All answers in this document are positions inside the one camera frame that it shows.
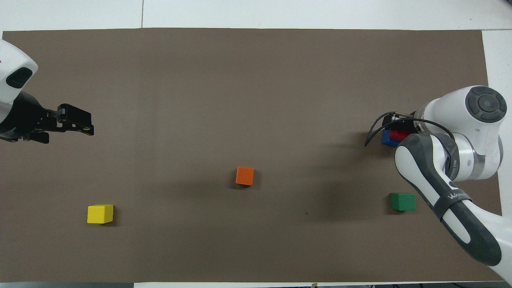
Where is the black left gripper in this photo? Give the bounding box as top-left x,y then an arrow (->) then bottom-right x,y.
0,92 -> 95,144

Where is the yellow block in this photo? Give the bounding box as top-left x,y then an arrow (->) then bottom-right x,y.
87,204 -> 115,224

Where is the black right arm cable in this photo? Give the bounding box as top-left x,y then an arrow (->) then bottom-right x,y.
364,115 -> 461,161

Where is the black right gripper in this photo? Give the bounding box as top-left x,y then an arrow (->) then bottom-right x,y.
382,113 -> 417,132

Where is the blue block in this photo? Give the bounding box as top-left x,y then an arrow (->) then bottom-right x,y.
381,128 -> 403,148

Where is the green block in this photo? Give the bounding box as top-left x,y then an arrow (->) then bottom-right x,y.
390,192 -> 417,212

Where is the orange block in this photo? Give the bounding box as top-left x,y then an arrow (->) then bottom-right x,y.
235,166 -> 255,186

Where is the brown table mat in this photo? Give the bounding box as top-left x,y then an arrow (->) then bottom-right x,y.
0,28 -> 503,283

